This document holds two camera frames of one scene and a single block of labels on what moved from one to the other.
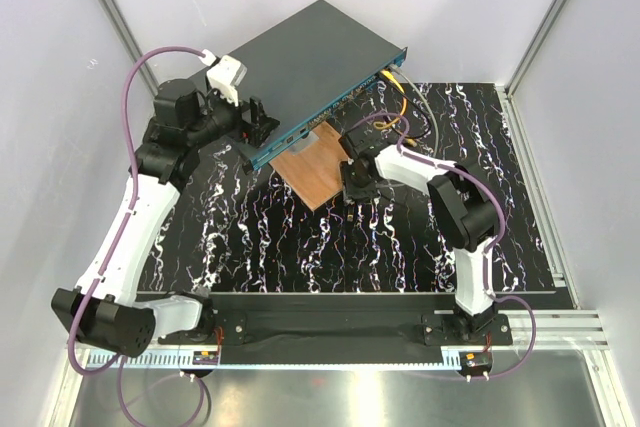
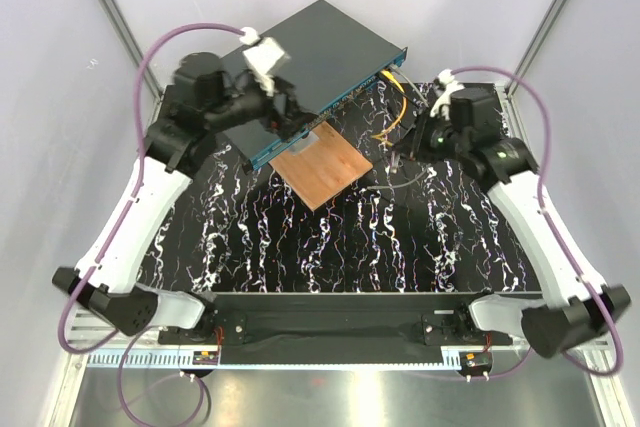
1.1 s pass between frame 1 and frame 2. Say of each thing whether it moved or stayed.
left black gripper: moved
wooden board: stayed
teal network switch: stayed
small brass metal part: moved
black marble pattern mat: stayed
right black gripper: moved
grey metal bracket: stayed
